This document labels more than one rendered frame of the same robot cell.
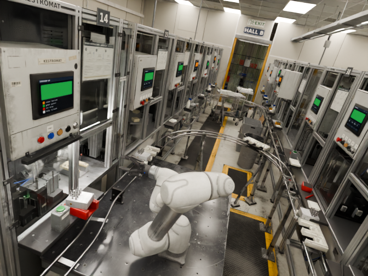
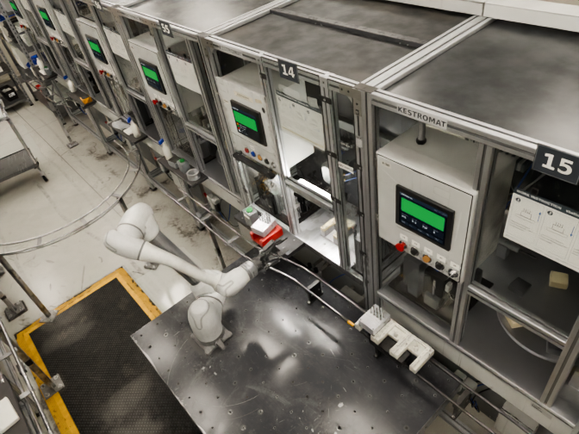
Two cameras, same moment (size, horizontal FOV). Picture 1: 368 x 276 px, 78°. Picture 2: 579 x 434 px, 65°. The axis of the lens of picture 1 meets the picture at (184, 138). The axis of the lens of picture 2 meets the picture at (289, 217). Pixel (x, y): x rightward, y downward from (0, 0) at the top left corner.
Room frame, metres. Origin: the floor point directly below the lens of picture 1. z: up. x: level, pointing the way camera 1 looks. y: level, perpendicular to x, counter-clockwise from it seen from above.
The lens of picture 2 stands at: (2.65, -0.78, 2.81)
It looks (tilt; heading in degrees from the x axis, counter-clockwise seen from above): 41 degrees down; 135
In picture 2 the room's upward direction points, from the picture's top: 11 degrees counter-clockwise
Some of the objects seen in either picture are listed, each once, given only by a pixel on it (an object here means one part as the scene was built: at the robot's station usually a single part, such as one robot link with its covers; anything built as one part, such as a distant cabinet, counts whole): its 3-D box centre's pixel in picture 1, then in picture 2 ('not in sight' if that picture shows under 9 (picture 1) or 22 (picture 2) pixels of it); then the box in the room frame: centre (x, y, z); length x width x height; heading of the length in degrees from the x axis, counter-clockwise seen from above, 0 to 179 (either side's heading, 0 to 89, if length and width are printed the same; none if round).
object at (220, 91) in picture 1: (228, 105); not in sight; (6.83, -1.10, 0.48); 0.88 x 0.56 x 0.96; 98
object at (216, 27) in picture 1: (183, 51); not in sight; (9.89, 0.75, 1.65); 3.78 x 0.08 x 3.30; 80
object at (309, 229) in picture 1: (309, 231); not in sight; (1.42, -1.08, 0.84); 0.37 x 0.14 x 0.10; 170
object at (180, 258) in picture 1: (176, 245); (212, 335); (1.17, -0.09, 0.71); 0.22 x 0.18 x 0.06; 170
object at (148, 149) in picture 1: (147, 156); (393, 341); (2.06, 0.33, 0.84); 0.36 x 0.14 x 0.10; 170
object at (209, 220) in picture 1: (166, 209); (280, 357); (1.56, 0.03, 0.66); 1.50 x 1.06 x 0.04; 170
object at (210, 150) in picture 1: (213, 127); not in sight; (5.94, -0.72, 0.01); 5.85 x 0.59 x 0.01; 170
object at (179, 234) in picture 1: (177, 231); (204, 317); (1.14, -0.08, 0.85); 0.18 x 0.16 x 0.22; 122
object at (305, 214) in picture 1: (309, 213); not in sight; (1.54, -1.10, 0.92); 0.13 x 0.10 x 0.09; 80
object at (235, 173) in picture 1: (236, 181); not in sight; (3.38, -1.02, 0.01); 1.00 x 0.55 x 0.01; 170
